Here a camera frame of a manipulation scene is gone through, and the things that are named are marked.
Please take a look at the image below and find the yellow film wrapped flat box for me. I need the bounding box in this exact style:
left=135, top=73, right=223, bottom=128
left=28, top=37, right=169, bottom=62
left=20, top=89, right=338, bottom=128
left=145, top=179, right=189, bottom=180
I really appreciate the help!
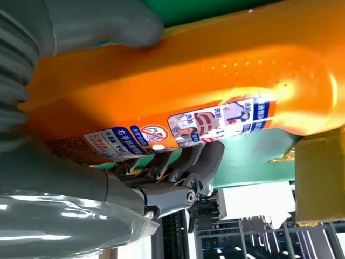
left=267, top=127, right=345, bottom=226

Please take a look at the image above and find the green mat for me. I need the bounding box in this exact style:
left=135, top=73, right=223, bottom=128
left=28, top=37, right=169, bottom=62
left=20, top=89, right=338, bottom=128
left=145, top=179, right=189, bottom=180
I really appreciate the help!
left=94, top=0, right=301, bottom=189

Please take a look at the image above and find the dark metal rack frame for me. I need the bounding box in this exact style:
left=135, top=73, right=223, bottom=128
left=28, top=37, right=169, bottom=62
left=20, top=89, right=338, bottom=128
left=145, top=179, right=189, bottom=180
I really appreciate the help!
left=151, top=189, right=345, bottom=259

